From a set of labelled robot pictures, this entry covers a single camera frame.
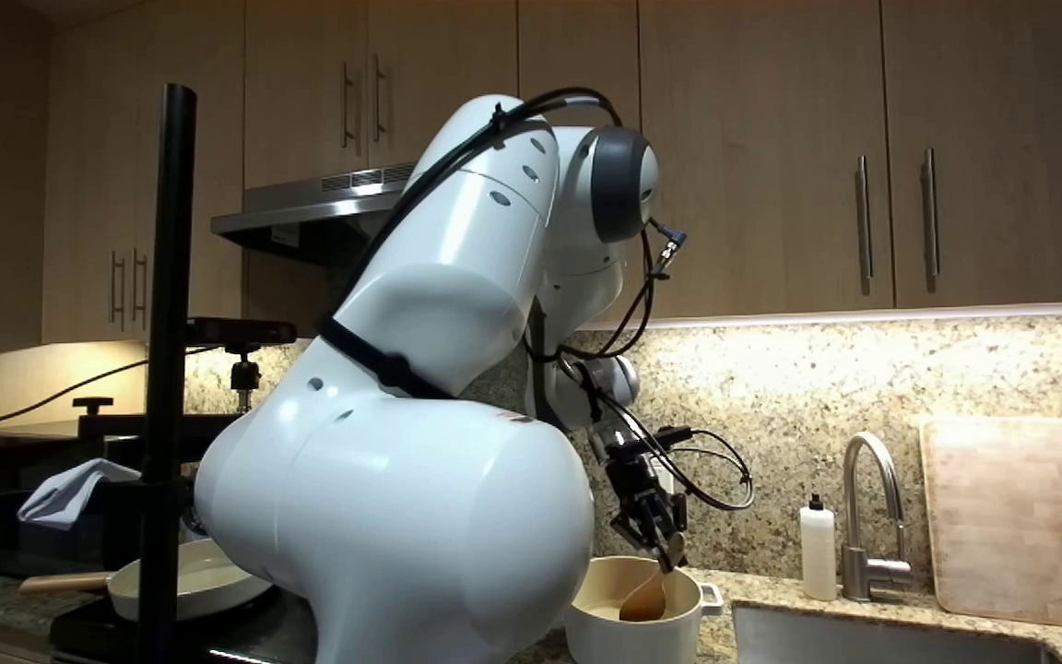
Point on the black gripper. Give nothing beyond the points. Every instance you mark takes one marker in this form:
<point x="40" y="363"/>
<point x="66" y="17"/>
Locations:
<point x="647" y="486"/>

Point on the wooden cooking spoon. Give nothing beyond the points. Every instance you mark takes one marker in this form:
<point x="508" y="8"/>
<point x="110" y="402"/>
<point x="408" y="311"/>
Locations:
<point x="644" y="600"/>

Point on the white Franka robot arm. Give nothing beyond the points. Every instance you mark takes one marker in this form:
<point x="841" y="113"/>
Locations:
<point x="395" y="528"/>

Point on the white soap bottle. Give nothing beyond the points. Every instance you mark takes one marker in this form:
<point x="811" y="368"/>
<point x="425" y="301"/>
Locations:
<point x="817" y="553"/>

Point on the curved steel faucet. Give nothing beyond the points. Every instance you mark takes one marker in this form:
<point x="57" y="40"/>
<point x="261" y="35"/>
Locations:
<point x="854" y="578"/>

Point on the stainless steel sink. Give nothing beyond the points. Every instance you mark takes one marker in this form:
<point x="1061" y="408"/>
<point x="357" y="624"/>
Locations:
<point x="877" y="640"/>

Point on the wooden cutting board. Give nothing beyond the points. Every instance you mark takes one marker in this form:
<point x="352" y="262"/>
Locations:
<point x="1023" y="528"/>

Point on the black clamp knob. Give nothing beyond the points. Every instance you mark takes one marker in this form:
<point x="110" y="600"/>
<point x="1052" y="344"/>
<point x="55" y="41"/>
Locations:
<point x="247" y="374"/>
<point x="93" y="427"/>

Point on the black horizontal rig bar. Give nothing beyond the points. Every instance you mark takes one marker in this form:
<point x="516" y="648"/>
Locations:
<point x="249" y="335"/>

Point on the steel range hood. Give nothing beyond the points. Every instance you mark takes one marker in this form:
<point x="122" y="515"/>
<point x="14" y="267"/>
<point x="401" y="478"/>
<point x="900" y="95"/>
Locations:
<point x="298" y="214"/>

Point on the white crumpled cloth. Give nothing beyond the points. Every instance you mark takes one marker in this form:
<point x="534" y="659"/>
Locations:
<point x="72" y="491"/>

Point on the wooden upper wall cabinets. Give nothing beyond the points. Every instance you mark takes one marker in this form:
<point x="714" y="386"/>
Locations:
<point x="755" y="150"/>

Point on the black camera stand pole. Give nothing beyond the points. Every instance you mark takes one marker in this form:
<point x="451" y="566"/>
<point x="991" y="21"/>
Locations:
<point x="168" y="372"/>

